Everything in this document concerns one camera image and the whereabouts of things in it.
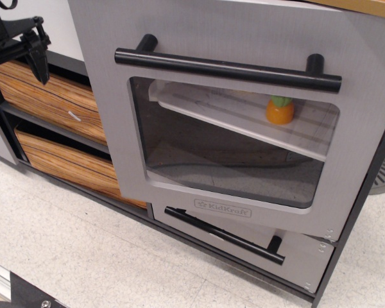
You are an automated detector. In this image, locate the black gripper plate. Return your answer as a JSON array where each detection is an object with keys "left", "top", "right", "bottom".
[{"left": 0, "top": 1, "right": 51, "bottom": 85}]

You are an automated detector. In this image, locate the black oven door handle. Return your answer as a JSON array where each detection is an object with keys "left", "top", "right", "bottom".
[{"left": 114, "top": 34, "right": 342, "bottom": 94}]

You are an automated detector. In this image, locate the grey toy oven door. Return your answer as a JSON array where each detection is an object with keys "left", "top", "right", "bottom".
[{"left": 69, "top": 1, "right": 385, "bottom": 241}]

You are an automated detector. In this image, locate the white oven shelf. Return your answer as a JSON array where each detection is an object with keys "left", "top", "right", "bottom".
[{"left": 148, "top": 80, "right": 339, "bottom": 162}]

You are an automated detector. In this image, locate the upper wood-print storage bin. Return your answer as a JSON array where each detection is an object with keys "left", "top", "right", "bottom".
[{"left": 0, "top": 61, "right": 107, "bottom": 146}]

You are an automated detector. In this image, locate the wood-print storage bin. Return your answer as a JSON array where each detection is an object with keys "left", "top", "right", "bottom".
[
  {"left": 14, "top": 124, "right": 147, "bottom": 210},
  {"left": 0, "top": 61, "right": 107, "bottom": 146}
]

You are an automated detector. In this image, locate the lower wood-print storage bin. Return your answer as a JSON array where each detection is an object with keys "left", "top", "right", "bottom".
[{"left": 14, "top": 124, "right": 147, "bottom": 210}]

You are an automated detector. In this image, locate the orange toy pineapple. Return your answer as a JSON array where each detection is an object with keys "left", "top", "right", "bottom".
[{"left": 266, "top": 95, "right": 295, "bottom": 125}]

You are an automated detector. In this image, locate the grey lower drawer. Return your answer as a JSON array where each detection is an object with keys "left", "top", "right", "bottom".
[{"left": 152, "top": 205, "right": 334, "bottom": 293}]

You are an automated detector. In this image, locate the wooden countertop edge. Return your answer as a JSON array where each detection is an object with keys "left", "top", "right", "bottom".
[{"left": 312, "top": 0, "right": 385, "bottom": 18}]

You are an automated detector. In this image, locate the black toy kitchen frame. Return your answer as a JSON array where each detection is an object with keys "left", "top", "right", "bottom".
[{"left": 0, "top": 47, "right": 385, "bottom": 308}]

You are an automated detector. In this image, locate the black base plate with screw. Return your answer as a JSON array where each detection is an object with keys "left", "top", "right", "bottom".
[{"left": 0, "top": 272, "right": 67, "bottom": 307}]

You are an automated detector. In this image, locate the black drawer handle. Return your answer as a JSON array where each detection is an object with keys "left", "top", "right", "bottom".
[{"left": 164, "top": 207, "right": 285, "bottom": 266}]

